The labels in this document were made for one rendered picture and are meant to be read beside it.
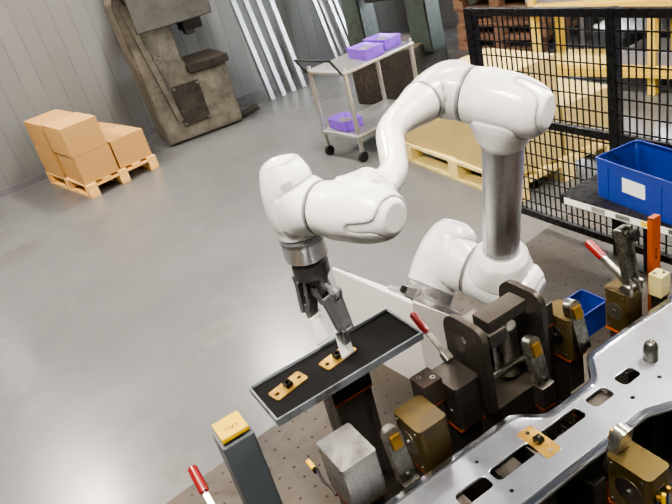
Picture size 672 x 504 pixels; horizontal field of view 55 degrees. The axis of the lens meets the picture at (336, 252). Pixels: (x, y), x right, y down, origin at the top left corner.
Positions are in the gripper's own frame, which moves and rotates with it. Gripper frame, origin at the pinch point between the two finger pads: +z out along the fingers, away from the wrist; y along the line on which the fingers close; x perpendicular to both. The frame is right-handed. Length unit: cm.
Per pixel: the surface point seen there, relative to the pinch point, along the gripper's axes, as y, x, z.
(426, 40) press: 367, -422, 63
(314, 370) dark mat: 1.1, 5.8, 5.3
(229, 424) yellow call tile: 3.4, 26.6, 5.3
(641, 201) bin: -14, -103, 14
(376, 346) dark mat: -4.7, -7.3, 5.3
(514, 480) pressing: -39.4, -5.8, 21.3
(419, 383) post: -15.2, -8.3, 11.3
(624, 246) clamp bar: -30, -63, 4
